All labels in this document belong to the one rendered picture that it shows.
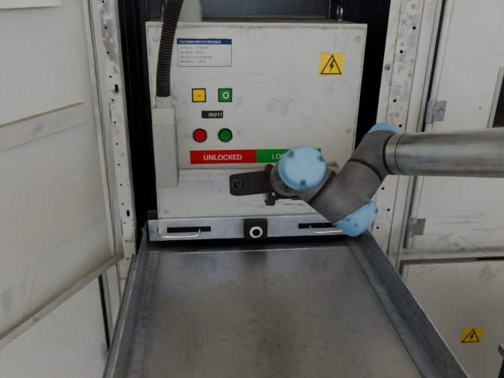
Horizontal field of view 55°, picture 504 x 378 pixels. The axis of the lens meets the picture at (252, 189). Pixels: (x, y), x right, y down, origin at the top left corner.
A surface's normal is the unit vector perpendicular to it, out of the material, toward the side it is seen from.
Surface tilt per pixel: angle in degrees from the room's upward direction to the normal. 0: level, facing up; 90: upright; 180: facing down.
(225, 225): 90
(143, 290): 0
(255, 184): 63
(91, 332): 90
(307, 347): 0
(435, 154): 81
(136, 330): 0
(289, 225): 90
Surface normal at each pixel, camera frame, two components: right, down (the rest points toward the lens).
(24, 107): 0.91, 0.18
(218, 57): 0.10, 0.40
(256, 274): 0.02, -0.92
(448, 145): -0.78, -0.31
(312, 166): 0.11, -0.11
